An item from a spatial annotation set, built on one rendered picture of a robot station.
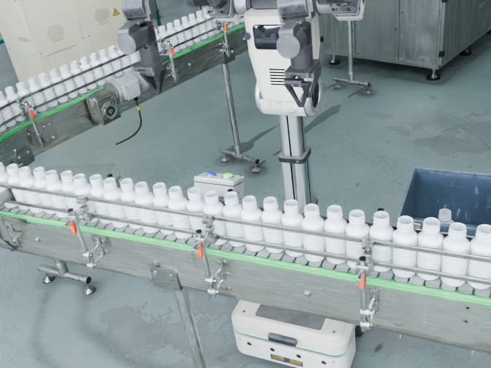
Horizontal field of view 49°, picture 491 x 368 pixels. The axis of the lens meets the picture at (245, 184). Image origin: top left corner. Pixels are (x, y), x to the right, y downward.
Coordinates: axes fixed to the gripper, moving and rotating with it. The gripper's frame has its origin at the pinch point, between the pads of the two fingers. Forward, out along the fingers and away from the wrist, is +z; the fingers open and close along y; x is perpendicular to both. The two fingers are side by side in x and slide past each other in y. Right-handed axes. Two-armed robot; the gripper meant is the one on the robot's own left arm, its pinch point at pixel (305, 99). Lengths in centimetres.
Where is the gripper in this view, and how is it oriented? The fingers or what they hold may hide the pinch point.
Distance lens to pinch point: 143.8
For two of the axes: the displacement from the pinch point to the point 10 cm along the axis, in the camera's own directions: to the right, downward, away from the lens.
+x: -9.1, -1.1, 4.1
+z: 1.3, 8.5, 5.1
